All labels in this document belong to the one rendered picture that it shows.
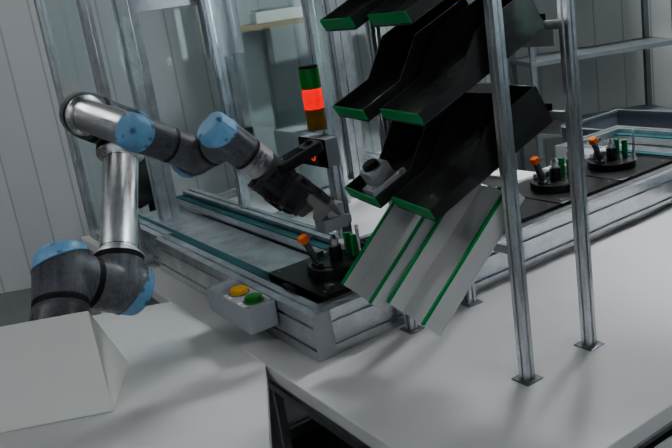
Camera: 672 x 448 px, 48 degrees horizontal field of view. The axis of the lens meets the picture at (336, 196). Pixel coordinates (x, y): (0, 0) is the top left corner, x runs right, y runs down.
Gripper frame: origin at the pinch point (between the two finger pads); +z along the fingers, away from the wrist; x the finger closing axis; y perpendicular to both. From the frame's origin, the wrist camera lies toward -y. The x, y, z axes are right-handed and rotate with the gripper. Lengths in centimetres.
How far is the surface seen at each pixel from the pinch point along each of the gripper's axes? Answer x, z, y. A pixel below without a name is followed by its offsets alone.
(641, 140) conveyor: -21, 110, -92
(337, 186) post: -17.6, 9.8, -9.2
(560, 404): 62, 19, 17
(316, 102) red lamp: -16.7, -8.4, -22.2
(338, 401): 32.5, 2.1, 35.3
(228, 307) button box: -8.0, -4.5, 30.7
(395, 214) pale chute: 22.2, -0.2, -1.8
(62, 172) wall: -366, 43, 8
